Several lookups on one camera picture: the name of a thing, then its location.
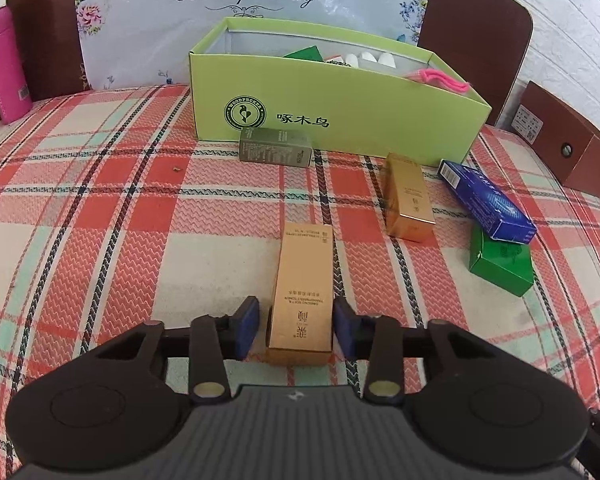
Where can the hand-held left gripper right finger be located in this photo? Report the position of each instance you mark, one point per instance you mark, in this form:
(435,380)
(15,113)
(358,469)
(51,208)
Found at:
(344,330)

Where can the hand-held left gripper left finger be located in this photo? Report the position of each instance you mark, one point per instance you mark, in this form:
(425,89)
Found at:
(247,327)

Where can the tan gold carton box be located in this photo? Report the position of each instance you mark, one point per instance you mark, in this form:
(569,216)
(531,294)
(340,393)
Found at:
(302,285)

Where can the large light green box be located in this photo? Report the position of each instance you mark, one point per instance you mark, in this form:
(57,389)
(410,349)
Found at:
(330,105)

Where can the green packet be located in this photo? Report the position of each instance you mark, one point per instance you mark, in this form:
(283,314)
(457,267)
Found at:
(307,53)

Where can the shiny gold small box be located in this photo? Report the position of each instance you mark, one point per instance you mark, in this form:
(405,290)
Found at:
(407,200)

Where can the small green carton box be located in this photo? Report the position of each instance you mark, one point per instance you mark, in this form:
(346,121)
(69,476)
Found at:
(500,265)

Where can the red plaid blanket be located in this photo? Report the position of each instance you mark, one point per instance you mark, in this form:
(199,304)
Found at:
(105,235)

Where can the olive grey carton box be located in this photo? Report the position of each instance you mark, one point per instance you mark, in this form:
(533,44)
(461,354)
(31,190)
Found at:
(275,149)

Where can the blue carton box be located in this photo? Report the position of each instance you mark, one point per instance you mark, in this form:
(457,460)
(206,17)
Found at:
(485,200)

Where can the brown wooden box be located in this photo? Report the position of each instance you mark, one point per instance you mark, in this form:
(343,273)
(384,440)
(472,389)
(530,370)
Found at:
(580,160)

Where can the floral printed plastic bag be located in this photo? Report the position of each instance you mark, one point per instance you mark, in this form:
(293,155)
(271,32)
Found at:
(180,35)

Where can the brown headboard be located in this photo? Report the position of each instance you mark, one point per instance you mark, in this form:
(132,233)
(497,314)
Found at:
(475,35)

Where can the pink thermos bottle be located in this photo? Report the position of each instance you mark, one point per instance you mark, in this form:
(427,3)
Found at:
(2,70)

